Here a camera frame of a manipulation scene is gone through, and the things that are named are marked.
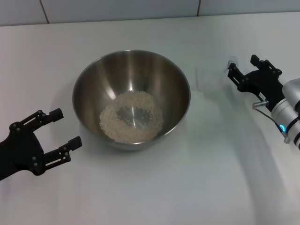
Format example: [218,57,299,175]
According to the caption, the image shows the thin right wrist cable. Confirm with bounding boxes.
[255,106,288,138]

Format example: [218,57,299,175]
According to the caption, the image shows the silver right wrist cable connector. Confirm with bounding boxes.
[252,100,268,109]

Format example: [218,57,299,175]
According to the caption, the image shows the clear plastic measuring cup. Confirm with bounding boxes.
[195,55,238,94]

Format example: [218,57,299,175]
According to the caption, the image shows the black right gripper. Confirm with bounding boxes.
[226,54,285,112]

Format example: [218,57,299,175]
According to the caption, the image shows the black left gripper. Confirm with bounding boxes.
[0,108,83,181]

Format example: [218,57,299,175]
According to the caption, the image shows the stainless steel mixing bowl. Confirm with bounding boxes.
[72,49,191,150]

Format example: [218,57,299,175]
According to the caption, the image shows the white rice grains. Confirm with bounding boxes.
[99,90,164,143]

